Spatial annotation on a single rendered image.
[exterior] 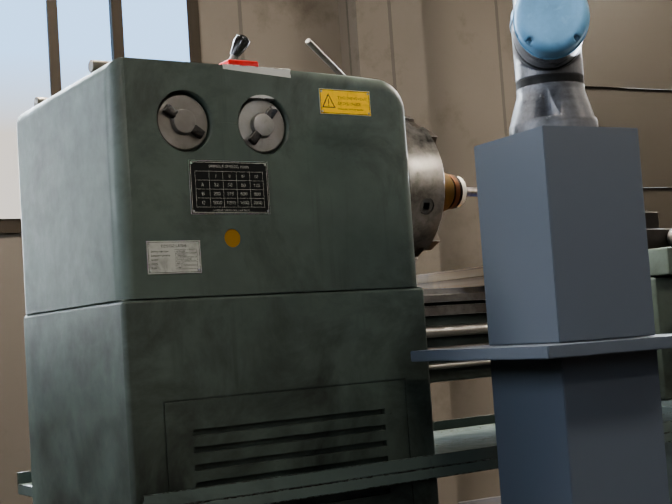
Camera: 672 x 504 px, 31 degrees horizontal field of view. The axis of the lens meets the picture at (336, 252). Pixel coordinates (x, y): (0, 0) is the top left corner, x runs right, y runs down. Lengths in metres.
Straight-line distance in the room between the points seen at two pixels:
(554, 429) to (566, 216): 0.34
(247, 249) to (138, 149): 0.25
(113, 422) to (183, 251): 0.30
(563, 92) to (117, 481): 0.97
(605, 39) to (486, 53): 0.62
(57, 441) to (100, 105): 0.62
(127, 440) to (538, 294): 0.70
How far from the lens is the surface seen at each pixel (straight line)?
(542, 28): 1.92
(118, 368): 1.93
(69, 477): 2.17
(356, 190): 2.15
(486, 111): 5.14
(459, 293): 2.38
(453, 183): 2.58
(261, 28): 4.71
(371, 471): 2.09
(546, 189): 1.94
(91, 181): 2.02
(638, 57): 5.65
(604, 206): 2.01
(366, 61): 4.71
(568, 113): 2.03
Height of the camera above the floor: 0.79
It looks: 4 degrees up
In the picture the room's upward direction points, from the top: 4 degrees counter-clockwise
